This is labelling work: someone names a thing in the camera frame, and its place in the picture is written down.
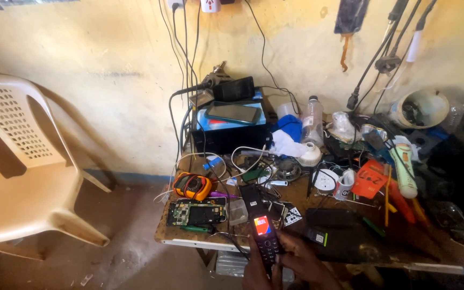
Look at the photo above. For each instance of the person's left hand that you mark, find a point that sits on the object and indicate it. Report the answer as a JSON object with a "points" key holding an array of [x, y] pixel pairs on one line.
{"points": [[254, 276]]}

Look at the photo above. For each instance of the person's right hand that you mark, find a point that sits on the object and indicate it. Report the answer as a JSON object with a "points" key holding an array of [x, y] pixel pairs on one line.
{"points": [[308, 266]]}

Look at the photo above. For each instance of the person's right fingers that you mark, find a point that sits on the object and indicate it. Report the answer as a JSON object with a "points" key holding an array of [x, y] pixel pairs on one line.
{"points": [[288, 245]]}

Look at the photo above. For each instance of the black keypad phone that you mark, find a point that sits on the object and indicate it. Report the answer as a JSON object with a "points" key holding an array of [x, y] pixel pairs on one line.
{"points": [[265, 237]]}

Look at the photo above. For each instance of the black battery green label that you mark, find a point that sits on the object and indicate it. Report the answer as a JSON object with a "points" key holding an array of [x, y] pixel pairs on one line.
{"points": [[316, 237]]}

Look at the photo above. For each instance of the white printed sticker scraps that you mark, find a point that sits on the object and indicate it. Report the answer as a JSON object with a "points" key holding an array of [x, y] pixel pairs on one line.
{"points": [[293, 216]]}

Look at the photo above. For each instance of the black flat case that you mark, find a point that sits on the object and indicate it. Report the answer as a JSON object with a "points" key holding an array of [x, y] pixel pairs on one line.
{"points": [[332, 218]]}

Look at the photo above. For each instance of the grey metal case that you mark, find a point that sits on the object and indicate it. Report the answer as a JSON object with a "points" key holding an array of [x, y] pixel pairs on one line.
{"points": [[232, 264]]}

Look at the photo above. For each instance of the black phone back cover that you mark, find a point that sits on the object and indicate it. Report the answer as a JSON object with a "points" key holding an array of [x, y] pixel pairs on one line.
{"points": [[250, 199]]}

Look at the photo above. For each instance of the small clear plastic box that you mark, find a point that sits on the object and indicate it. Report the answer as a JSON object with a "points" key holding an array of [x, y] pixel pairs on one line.
{"points": [[238, 211]]}

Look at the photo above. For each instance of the white round disc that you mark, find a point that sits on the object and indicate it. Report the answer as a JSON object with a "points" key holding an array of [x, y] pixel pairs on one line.
{"points": [[324, 180]]}

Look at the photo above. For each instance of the round metal speaker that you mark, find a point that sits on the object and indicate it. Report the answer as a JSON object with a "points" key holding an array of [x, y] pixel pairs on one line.
{"points": [[288, 170]]}

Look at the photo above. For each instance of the white printed cup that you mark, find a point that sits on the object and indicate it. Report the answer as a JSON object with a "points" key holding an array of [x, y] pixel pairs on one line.
{"points": [[344, 186]]}

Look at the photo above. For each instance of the green screwdriver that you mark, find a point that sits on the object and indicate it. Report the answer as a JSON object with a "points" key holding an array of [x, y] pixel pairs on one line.
{"points": [[197, 229]]}

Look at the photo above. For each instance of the white bulb housing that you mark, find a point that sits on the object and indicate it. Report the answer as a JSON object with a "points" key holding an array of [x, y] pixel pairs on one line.
{"points": [[309, 155]]}

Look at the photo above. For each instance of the opened phone circuit board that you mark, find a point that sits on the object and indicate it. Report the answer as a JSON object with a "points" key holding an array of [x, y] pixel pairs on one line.
{"points": [[195, 212]]}

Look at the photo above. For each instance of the white cloth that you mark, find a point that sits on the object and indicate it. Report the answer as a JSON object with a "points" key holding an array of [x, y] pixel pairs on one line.
{"points": [[286, 145]]}

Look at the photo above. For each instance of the orange card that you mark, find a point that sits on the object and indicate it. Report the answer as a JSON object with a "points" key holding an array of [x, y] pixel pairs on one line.
{"points": [[369, 179]]}

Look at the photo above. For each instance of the yellow stick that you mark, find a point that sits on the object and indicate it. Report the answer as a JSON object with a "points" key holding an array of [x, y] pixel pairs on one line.
{"points": [[387, 197]]}

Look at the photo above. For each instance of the orange yellow multimeter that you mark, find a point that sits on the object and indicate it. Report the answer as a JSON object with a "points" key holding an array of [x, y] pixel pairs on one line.
{"points": [[191, 186]]}

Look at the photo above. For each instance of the black power supply box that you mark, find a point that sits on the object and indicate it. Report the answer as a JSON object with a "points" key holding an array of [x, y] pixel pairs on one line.
{"points": [[232, 141]]}

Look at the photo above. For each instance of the blue plastic bag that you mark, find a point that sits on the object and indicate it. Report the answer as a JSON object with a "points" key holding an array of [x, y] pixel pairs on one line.
{"points": [[290, 125]]}

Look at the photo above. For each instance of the clear plastic bottle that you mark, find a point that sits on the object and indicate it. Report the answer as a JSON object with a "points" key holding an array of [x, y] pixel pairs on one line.
{"points": [[312, 121]]}

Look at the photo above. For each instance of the clear crumpled plastic bag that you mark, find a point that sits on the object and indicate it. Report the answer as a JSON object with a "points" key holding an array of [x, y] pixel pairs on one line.
{"points": [[341, 125]]}

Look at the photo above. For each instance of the clear plastic cup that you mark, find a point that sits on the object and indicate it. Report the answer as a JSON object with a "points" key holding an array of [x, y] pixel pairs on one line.
{"points": [[287, 109]]}

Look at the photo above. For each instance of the cream green flashlight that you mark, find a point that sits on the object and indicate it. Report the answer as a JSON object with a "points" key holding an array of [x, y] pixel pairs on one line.
{"points": [[404, 169]]}

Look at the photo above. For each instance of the dark teal smartphone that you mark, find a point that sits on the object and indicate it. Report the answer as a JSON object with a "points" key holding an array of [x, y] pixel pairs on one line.
{"points": [[232, 113]]}

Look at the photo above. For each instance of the black smartphone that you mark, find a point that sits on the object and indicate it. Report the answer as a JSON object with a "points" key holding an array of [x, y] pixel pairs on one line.
{"points": [[234, 89]]}

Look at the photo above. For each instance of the grey electric drill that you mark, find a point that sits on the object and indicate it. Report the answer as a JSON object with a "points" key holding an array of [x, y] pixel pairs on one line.
{"points": [[216, 76]]}

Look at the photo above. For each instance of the white plastic bucket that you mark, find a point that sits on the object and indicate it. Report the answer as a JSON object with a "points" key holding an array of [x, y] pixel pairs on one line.
{"points": [[419, 106]]}

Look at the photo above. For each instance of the orange flex ribbon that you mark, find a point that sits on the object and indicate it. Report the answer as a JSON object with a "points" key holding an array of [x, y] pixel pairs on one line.
{"points": [[344, 52]]}

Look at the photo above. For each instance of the dark phone screen part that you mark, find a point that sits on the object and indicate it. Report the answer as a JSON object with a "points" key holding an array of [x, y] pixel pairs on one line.
{"points": [[351, 16]]}

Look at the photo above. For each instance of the cream plastic chair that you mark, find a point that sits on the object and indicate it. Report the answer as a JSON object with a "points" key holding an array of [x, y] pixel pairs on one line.
{"points": [[22, 169]]}

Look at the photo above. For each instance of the white wall adaptor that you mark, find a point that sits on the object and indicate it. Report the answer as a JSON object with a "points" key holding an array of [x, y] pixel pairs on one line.
{"points": [[210, 5]]}

